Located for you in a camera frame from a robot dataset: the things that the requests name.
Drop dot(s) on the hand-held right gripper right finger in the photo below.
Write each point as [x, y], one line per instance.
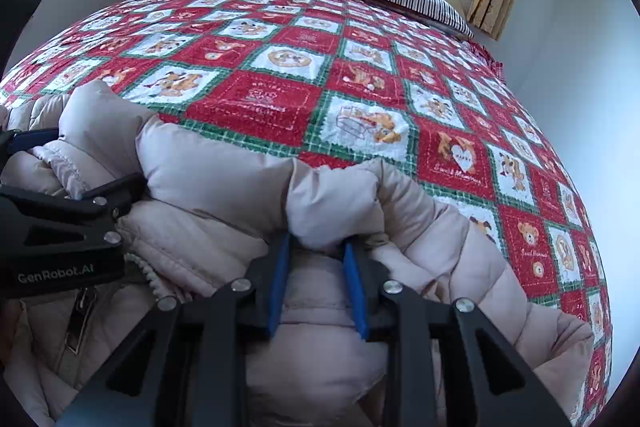
[355, 292]

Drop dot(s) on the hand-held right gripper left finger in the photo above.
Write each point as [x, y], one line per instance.
[280, 282]

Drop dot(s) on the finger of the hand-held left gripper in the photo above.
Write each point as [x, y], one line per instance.
[125, 189]
[35, 139]

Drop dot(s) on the beige quilted puffer jacket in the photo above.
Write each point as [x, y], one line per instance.
[225, 187]

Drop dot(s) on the red patchwork bear bedsheet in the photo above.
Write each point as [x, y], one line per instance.
[300, 67]

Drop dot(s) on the red ruffled cloth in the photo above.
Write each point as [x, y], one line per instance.
[487, 57]

